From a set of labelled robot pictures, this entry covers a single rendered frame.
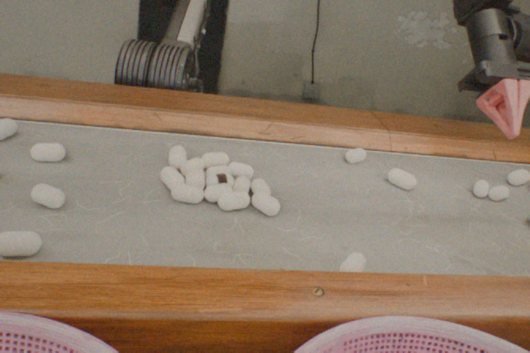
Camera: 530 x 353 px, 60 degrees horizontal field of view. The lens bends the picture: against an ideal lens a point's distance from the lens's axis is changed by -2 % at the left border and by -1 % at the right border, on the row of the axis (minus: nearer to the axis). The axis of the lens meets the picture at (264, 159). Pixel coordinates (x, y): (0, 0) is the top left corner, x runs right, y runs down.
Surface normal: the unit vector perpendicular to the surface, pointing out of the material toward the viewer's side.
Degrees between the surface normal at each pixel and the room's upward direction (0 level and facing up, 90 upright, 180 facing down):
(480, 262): 0
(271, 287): 0
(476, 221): 0
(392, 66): 90
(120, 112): 45
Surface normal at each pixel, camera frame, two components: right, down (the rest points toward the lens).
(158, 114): 0.22, -0.30
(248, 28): 0.14, 0.45
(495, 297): 0.16, -0.89
